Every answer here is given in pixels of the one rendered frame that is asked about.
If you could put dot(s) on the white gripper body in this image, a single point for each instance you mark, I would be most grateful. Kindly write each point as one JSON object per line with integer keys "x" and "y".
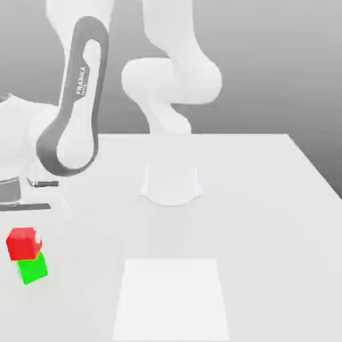
{"x": 32, "y": 213}

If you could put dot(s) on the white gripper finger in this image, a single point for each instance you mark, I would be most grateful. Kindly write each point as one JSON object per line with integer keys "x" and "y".
{"x": 38, "y": 237}

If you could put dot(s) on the small red cube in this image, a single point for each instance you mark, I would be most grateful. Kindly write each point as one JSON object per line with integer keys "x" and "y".
{"x": 21, "y": 244}

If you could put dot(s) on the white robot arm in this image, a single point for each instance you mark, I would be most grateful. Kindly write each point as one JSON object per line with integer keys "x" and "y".
{"x": 171, "y": 80}

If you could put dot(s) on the small green cube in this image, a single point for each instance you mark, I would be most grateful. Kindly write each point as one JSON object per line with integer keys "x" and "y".
{"x": 33, "y": 269}

